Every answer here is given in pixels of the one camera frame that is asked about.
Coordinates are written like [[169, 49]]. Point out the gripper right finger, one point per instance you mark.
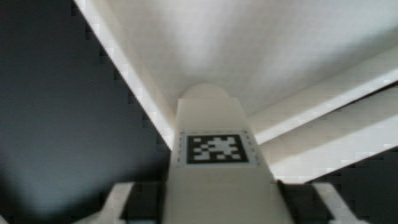
[[344, 216]]

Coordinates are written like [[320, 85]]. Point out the white U-shaped fence frame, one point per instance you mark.
[[335, 141]]

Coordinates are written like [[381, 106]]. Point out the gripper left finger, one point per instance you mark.
[[107, 216]]

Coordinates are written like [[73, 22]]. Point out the white leg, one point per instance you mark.
[[223, 191]]

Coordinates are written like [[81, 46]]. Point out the white desk tabletop tray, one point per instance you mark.
[[299, 54]]

